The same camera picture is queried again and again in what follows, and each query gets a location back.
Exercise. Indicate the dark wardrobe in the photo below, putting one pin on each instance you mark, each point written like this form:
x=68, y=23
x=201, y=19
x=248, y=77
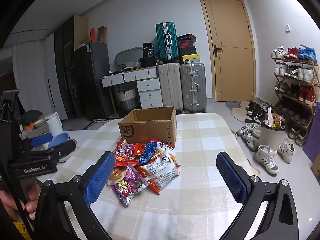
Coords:
x=65, y=67

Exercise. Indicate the black shoe box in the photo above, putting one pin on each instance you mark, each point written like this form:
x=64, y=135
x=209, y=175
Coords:
x=188, y=51
x=186, y=38

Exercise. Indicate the person's left hand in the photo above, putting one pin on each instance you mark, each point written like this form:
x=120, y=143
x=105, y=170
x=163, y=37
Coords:
x=31, y=197

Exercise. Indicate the wooden shoe rack with shoes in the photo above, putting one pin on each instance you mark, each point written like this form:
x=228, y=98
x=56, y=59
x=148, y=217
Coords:
x=305, y=95

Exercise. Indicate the blue snack packet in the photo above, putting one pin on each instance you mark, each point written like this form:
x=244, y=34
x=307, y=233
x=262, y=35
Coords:
x=148, y=153

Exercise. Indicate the white curtain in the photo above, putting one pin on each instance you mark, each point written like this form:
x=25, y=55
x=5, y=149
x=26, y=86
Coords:
x=30, y=80

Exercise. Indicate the white light switch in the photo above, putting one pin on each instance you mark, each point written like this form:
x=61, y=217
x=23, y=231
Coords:
x=287, y=27

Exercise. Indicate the purple candy packet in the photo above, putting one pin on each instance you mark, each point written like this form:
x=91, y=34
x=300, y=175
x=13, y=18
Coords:
x=127, y=183
x=129, y=149

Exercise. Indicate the black cap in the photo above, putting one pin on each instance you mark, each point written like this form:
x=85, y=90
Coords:
x=32, y=117

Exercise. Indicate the arched grey mirror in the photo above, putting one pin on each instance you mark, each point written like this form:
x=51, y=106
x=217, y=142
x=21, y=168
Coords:
x=127, y=56

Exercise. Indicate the blue bowl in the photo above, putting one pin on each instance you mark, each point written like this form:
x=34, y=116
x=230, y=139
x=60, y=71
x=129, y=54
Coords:
x=59, y=139

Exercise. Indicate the small brown carton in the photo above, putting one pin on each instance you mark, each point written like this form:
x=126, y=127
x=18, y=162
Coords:
x=316, y=167

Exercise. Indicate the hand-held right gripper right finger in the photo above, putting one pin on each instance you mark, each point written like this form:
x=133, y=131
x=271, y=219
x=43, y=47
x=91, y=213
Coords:
x=232, y=180

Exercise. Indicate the white orange noodle snack packet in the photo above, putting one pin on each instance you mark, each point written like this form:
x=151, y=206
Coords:
x=161, y=177

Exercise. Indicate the white desk with drawers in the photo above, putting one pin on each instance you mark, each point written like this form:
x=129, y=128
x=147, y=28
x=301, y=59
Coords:
x=148, y=85

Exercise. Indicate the teal suitcase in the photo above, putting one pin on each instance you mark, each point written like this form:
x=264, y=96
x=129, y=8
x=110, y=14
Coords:
x=166, y=41

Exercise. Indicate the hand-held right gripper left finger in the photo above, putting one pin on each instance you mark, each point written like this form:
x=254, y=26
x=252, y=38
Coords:
x=100, y=177

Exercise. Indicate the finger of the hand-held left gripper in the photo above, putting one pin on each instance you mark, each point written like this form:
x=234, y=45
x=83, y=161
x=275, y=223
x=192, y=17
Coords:
x=66, y=148
x=41, y=140

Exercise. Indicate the white red snack packet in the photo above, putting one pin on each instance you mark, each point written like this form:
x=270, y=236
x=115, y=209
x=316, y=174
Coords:
x=167, y=155

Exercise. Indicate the black storage box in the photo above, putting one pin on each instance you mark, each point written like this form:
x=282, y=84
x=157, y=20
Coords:
x=147, y=62

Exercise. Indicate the beige suitcase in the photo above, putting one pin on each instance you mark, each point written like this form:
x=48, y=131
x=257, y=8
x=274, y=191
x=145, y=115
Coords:
x=170, y=85

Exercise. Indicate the black bag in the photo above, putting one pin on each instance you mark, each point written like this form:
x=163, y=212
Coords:
x=148, y=50

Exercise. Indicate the dark refrigerator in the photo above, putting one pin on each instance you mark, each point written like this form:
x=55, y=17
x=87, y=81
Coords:
x=92, y=80

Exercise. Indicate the red snack packet dark label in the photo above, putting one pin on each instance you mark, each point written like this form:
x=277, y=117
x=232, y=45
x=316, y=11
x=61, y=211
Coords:
x=140, y=148

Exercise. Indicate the beige cracker packet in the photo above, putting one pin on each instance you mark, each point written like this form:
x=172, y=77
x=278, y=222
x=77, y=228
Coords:
x=116, y=174

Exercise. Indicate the woven laundry basket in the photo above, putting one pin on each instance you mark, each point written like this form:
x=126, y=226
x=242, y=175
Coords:
x=126, y=98

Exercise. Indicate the beige trash bin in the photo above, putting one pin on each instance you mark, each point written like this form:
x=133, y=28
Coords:
x=271, y=137

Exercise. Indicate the white jar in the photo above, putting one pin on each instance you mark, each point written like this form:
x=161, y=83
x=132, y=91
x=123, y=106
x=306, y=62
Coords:
x=54, y=123

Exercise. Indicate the cardboard box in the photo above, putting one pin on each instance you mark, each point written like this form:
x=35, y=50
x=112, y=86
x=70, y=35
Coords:
x=150, y=130

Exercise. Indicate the irregular door mat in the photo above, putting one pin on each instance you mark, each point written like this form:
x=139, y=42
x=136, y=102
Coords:
x=236, y=110

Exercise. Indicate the silver suitcase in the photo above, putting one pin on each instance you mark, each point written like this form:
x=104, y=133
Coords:
x=193, y=87

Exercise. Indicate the beige plate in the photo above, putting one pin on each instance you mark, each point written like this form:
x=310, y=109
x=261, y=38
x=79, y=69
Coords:
x=64, y=159

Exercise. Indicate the scattered shoes pile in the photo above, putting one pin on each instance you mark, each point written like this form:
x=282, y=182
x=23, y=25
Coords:
x=252, y=112

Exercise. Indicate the brown paper box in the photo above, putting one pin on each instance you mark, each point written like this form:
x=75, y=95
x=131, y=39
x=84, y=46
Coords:
x=102, y=35

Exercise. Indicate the wooden door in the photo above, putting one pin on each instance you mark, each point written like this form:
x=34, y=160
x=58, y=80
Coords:
x=232, y=67

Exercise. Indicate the red paper bag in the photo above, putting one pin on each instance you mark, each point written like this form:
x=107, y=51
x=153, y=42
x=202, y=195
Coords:
x=92, y=35

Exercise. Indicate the orange-red snack packet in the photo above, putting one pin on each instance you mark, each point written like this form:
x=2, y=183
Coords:
x=119, y=156

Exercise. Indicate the yellow shoe box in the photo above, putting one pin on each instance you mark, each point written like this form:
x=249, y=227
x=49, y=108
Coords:
x=191, y=59

